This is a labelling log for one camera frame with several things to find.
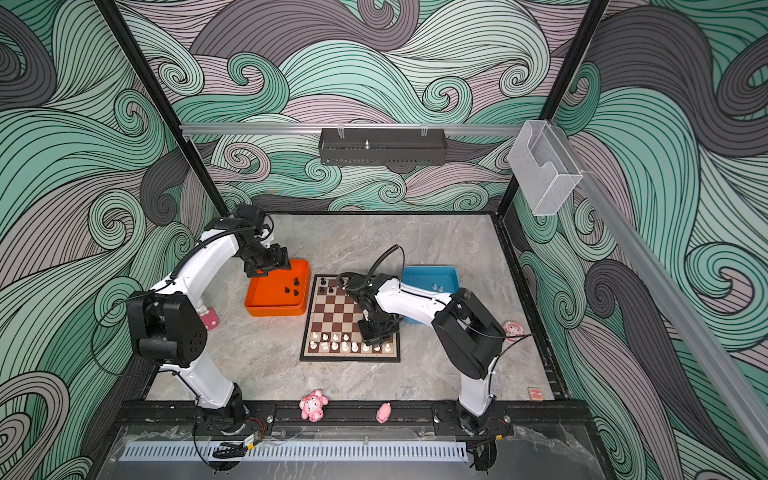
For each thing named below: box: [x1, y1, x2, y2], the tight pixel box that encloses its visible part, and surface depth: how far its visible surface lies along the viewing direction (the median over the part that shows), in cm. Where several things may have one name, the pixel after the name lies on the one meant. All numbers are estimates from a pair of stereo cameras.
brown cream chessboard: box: [300, 274, 401, 363], surface depth 87 cm
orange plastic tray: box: [244, 259, 311, 317], surface depth 99 cm
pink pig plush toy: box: [299, 389, 329, 423], surface depth 74 cm
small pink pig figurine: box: [376, 402, 392, 424], surface depth 74 cm
